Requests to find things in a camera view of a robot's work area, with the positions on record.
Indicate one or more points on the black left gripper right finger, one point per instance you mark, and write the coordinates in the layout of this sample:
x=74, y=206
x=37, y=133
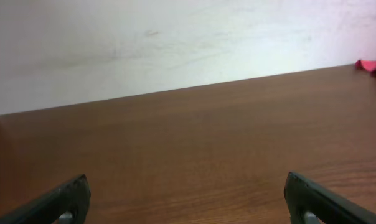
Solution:
x=309, y=202

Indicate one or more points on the red printed t-shirt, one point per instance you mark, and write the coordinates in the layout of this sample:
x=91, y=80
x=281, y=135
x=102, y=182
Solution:
x=366, y=65

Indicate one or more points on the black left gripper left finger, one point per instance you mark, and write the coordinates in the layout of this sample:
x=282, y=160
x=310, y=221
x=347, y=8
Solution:
x=67, y=203

